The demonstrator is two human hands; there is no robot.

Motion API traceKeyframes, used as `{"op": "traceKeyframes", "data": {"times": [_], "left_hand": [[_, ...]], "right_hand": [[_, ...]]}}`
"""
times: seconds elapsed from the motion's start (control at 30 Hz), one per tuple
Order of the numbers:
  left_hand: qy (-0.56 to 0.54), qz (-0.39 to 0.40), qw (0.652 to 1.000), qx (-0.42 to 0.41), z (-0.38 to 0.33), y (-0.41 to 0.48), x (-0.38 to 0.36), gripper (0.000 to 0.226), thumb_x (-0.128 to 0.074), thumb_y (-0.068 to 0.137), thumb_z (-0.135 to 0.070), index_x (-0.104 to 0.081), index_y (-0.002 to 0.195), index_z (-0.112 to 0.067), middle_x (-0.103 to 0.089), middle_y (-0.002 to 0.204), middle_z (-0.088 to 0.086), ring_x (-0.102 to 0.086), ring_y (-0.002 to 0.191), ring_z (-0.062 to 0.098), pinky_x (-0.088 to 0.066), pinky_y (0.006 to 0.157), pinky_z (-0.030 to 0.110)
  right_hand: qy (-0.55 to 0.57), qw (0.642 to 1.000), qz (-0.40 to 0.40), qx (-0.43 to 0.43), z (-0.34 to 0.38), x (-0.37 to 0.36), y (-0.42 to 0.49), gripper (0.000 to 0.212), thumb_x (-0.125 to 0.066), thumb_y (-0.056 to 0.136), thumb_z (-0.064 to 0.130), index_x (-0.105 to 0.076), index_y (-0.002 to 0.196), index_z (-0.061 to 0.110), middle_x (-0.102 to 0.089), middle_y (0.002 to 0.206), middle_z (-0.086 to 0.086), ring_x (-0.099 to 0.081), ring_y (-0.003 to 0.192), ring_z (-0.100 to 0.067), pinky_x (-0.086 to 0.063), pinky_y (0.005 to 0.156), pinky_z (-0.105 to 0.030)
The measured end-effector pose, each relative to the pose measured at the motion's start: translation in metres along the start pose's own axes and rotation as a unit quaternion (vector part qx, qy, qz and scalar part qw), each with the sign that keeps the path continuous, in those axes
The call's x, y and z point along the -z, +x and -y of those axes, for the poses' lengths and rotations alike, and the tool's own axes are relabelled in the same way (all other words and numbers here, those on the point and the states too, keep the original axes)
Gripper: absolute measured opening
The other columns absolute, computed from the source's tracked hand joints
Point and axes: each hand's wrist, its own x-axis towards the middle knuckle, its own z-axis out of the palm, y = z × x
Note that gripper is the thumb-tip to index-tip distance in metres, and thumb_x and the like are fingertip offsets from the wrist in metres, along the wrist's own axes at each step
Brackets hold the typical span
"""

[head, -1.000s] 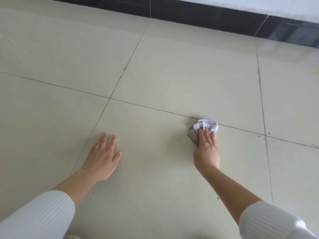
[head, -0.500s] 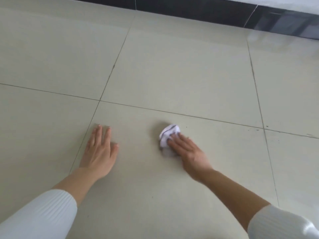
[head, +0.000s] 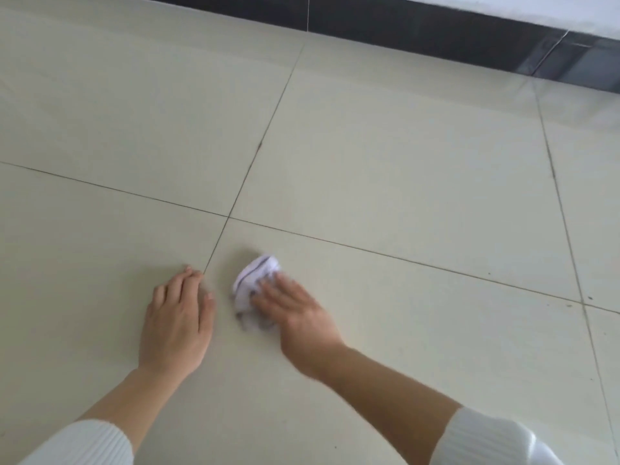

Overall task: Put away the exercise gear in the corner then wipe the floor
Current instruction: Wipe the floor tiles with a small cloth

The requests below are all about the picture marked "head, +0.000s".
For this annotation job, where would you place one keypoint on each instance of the person's right hand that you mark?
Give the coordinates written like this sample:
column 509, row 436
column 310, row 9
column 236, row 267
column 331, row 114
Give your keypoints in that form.
column 305, row 324

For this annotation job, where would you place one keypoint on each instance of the person's left hand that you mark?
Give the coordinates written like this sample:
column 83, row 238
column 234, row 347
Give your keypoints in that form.
column 174, row 329

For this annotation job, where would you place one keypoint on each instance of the grey wiping rag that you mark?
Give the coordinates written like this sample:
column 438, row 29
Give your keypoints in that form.
column 252, row 280

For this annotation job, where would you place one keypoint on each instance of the person's right forearm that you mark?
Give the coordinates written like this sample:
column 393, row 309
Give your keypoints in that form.
column 421, row 416

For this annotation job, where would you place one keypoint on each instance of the person's left forearm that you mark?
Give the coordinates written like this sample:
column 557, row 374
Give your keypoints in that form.
column 97, row 421

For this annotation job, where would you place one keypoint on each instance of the black baseboard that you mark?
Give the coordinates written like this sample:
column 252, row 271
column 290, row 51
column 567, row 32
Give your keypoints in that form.
column 411, row 28

